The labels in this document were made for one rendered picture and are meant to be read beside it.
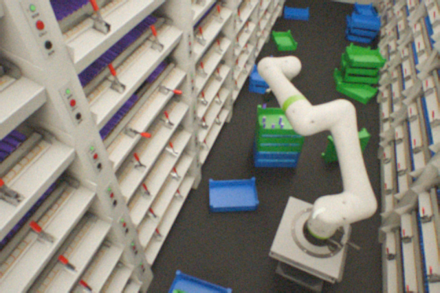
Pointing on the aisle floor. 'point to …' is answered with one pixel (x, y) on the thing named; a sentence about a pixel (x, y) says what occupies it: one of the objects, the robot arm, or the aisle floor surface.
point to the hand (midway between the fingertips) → (267, 99)
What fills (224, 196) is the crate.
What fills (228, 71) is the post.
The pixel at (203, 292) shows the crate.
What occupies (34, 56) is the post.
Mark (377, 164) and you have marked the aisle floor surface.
